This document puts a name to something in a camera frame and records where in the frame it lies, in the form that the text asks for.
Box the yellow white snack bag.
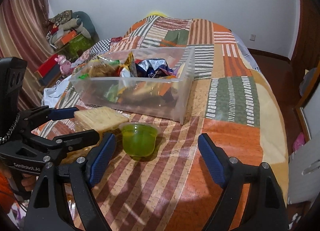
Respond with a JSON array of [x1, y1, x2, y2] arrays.
[[120, 52, 138, 78]]

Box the white wall socket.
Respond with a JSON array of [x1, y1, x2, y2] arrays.
[[249, 34, 256, 41]]

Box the green jelly cup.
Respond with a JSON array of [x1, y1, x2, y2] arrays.
[[119, 122, 159, 157]]

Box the patchwork striped bed blanket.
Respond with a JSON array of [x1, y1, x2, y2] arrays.
[[32, 15, 290, 231]]

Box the square cracker stack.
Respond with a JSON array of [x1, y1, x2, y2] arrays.
[[74, 107, 129, 135]]

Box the pink plush toy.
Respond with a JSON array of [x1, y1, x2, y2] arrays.
[[55, 55, 73, 76]]

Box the brown wooden door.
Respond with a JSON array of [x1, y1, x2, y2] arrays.
[[290, 0, 319, 81]]

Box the clear bag orange crackers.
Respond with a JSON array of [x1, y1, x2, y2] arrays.
[[117, 81, 178, 105]]

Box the striped pink brown curtain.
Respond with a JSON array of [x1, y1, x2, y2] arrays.
[[1, 0, 53, 110]]

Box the pile of clothes and boxes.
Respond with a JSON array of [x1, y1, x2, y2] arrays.
[[46, 10, 99, 62]]

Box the white cloth bag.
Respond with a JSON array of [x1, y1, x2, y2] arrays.
[[41, 75, 71, 108]]

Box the orange jacket sleeve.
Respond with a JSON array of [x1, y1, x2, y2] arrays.
[[0, 173, 16, 214]]

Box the left hand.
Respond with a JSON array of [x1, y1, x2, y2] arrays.
[[1, 169, 37, 191]]

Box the blue silver snack packet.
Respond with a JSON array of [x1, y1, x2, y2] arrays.
[[136, 59, 175, 78]]

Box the red snack packet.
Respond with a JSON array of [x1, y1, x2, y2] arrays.
[[116, 64, 131, 78]]

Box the red and blue boxes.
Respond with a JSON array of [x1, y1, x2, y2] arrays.
[[34, 54, 61, 87]]

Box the white plastic stool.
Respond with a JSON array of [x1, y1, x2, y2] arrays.
[[287, 136, 319, 204]]

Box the checkered patchwork quilt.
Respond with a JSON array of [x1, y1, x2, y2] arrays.
[[89, 37, 123, 57]]

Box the yellow pillow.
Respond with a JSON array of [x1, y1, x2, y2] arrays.
[[147, 11, 167, 17]]

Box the clear plastic storage bin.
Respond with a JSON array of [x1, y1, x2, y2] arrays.
[[70, 47, 195, 124]]

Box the clear bag puffed rice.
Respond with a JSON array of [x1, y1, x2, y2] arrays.
[[83, 58, 120, 78]]

